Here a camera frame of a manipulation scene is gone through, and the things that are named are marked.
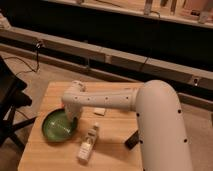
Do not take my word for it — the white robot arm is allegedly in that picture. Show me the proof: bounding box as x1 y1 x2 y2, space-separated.
61 80 193 171

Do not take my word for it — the black floor cable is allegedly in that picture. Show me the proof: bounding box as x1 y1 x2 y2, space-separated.
3 40 45 76

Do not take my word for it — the black remote control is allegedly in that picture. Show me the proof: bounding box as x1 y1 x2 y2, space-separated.
125 131 139 149

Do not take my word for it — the white sponge block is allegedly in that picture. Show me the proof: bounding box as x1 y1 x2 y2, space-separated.
93 108 106 116

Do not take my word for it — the black office chair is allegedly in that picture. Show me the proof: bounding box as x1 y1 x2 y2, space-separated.
0 55 35 150

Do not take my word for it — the white plastic bottle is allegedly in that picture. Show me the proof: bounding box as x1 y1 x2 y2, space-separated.
77 123 99 164

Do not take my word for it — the green ceramic bowl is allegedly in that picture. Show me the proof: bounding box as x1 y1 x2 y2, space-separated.
41 109 78 142

